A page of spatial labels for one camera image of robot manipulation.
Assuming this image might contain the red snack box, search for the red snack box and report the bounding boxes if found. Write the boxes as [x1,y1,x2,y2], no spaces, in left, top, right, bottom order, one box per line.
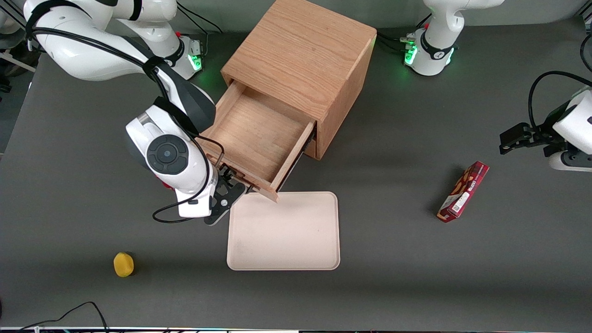
[437,160,490,223]

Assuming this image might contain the black hanging cable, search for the black hanging cable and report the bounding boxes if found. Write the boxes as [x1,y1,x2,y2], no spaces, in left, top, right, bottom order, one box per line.
[580,32,592,73]

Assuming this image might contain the yellow lemon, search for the yellow lemon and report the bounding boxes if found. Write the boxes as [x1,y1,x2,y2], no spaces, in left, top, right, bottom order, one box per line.
[113,252,135,278]

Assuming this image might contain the black looped gripper cable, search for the black looped gripper cable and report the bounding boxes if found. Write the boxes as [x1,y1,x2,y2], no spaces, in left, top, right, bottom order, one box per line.
[152,198,197,224]

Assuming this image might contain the black cable along right arm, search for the black cable along right arm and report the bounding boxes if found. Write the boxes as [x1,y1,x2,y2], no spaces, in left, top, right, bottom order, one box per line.
[25,28,226,169]

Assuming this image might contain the beige plastic tray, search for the beige plastic tray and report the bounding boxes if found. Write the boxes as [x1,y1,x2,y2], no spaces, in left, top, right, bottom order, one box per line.
[226,191,341,271]

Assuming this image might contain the wooden drawer cabinet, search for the wooden drawer cabinet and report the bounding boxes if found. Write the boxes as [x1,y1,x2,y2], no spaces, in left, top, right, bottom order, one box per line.
[221,0,377,161]

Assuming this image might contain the black table cable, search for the black table cable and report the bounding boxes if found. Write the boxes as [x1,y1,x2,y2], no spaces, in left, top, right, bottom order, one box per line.
[18,301,110,333]

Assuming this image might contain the white metal bar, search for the white metal bar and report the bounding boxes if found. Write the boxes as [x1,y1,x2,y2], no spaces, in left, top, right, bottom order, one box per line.
[0,50,37,73]

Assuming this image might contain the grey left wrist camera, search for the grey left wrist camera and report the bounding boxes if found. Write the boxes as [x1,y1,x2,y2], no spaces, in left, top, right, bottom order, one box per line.
[549,151,592,173]

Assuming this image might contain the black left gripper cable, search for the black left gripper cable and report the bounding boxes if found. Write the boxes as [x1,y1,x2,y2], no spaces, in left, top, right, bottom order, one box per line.
[528,70,592,130]

